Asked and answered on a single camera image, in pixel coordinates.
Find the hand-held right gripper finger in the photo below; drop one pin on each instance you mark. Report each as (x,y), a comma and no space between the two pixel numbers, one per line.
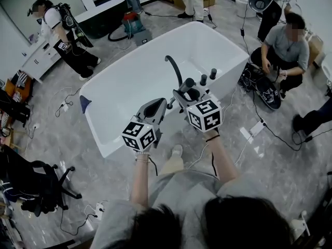
(201,93)
(177,98)

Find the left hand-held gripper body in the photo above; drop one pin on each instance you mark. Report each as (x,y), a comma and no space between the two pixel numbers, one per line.
(137,137)

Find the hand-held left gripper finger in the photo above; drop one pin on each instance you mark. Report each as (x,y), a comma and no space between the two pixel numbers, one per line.
(141,110)
(163,113)

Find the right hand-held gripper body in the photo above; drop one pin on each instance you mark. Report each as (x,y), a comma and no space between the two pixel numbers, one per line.
(205,118)

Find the black handheld shower wand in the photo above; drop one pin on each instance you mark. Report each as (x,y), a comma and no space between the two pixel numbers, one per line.
(188,83)

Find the person's right forearm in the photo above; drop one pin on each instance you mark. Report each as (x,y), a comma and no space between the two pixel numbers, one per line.
(223,159)

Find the person's left forearm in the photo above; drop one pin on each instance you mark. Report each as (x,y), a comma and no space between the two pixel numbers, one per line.
(140,180)

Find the white bathtub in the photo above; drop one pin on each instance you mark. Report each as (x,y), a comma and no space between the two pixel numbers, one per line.
(129,82)

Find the black faucet knob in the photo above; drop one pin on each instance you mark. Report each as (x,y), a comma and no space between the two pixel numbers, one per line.
(203,80)
(213,74)

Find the black wrist band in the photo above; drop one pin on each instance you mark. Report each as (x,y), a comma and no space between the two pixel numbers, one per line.
(212,138)

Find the black curved faucet spout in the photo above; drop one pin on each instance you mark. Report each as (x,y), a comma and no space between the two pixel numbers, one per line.
(177,71)

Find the person's beige trousers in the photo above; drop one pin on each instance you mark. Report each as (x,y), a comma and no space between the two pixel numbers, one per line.
(172,165)

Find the white power strip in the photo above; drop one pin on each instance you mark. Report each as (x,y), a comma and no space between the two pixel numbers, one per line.
(99,210)
(64,108)
(257,128)

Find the dark blue cloth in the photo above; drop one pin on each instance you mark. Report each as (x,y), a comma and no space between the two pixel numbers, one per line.
(83,102)

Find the black backpack rig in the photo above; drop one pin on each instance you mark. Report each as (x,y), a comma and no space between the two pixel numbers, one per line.
(269,97)

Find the grey floor plate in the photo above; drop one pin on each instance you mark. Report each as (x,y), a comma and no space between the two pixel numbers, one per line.
(142,38)

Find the person's grey shirt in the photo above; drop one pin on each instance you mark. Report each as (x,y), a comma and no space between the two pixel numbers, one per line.
(186,188)

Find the red green vacuum cleaner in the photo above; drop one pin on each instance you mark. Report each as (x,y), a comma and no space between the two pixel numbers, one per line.
(132,23)

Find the black office chair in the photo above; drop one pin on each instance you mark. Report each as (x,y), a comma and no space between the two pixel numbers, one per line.
(39,180)

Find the white cabinet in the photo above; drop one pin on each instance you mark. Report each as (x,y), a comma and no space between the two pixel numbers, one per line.
(39,61)

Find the tall cardboard box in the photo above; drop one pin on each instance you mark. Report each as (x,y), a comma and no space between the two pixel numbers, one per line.
(315,48)

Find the striped cloth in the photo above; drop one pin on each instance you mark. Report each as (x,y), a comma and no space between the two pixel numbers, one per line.
(22,79)

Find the white toilet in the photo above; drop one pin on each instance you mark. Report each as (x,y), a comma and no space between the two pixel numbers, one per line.
(327,70)

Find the orange crate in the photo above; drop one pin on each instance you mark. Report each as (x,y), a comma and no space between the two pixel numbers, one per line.
(10,87)

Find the white plastic stand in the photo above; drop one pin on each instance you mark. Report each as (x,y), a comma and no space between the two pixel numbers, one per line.
(301,224)

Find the dark wooden shelf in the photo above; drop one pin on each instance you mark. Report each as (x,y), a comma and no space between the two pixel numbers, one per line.
(324,216)

